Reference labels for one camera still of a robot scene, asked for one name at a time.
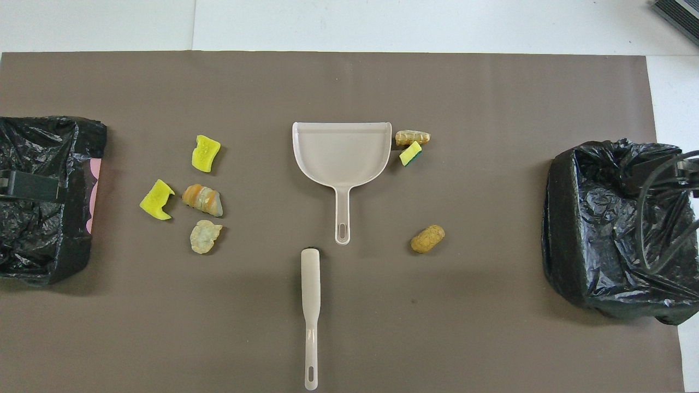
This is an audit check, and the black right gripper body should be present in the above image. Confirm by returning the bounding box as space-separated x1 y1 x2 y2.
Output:
676 157 699 192

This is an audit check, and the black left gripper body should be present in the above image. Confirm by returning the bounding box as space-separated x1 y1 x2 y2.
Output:
0 170 60 201

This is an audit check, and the notched yellow sponge piece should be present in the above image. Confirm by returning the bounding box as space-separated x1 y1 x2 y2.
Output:
139 179 175 221

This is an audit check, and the orange striped foam piece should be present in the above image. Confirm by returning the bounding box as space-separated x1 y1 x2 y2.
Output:
182 184 224 218

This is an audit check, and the pale beige foam chunk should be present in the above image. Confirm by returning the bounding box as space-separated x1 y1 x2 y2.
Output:
189 220 223 254

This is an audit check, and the brown oval foam nugget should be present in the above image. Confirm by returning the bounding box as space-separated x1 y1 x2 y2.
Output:
410 225 446 254

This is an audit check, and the small yellow green sponge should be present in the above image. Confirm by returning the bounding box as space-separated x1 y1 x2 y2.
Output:
399 141 423 166

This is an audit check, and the tan ridged foam piece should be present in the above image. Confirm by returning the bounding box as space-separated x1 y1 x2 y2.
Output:
395 129 431 147

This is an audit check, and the beige brush with black bristles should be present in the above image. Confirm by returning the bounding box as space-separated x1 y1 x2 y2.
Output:
301 247 322 391

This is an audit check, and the beige plastic dustpan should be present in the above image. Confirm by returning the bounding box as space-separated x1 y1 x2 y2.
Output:
292 121 393 245

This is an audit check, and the black bag lined pink bin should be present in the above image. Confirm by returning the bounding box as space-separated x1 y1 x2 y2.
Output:
0 116 108 287

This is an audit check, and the black ribbed device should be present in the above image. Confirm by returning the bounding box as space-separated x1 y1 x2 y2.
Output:
651 0 699 47

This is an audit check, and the brown table mat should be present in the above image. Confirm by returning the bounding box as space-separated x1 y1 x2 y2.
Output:
0 51 685 393

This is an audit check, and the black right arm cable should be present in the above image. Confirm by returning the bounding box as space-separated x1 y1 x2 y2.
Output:
638 150 699 273

